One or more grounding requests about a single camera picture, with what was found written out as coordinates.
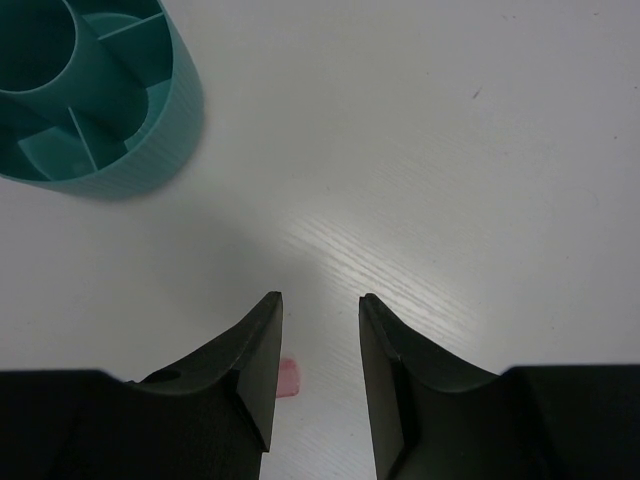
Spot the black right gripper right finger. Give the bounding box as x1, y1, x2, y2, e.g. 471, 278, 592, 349
359, 293, 505, 479

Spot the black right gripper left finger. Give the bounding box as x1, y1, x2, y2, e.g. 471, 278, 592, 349
124, 291, 283, 479

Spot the pink highlighter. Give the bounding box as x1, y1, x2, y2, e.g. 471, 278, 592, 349
276, 358, 301, 399

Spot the teal round divided organizer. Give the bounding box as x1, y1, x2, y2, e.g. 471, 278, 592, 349
1, 1, 205, 200

